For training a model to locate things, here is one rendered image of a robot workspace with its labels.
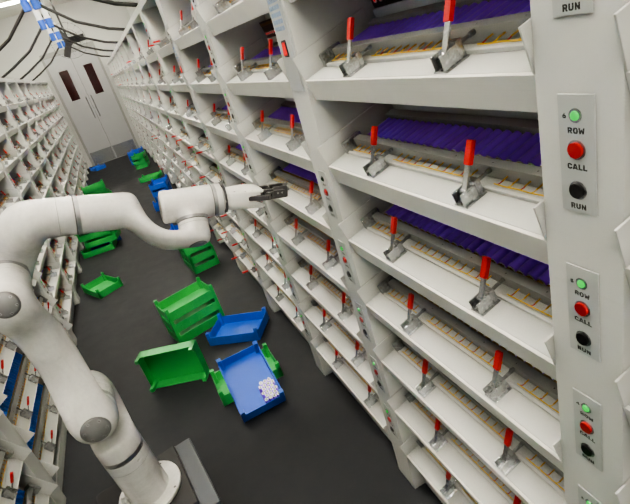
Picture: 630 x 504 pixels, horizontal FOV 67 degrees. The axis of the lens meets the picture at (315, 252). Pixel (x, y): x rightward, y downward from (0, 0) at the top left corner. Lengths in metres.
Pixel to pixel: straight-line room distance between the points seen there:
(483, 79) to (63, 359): 1.10
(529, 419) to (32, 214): 1.06
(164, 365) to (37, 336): 1.38
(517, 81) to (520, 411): 0.56
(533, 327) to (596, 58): 0.41
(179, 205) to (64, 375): 0.49
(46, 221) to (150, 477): 0.78
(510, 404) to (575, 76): 0.59
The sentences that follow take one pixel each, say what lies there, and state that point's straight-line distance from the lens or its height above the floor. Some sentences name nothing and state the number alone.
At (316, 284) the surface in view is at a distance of 1.78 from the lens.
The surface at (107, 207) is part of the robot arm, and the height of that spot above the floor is 1.16.
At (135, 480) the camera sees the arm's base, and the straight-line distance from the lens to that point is 1.56.
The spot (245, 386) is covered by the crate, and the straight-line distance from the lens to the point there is 2.25.
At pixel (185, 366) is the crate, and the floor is 0.06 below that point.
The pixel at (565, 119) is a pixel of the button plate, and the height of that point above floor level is 1.26.
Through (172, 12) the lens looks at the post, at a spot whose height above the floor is 1.60.
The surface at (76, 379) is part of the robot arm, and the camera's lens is 1.35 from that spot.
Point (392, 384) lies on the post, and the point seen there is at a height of 0.44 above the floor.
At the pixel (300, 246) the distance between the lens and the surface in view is 1.67.
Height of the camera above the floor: 1.41
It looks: 25 degrees down
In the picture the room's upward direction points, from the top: 17 degrees counter-clockwise
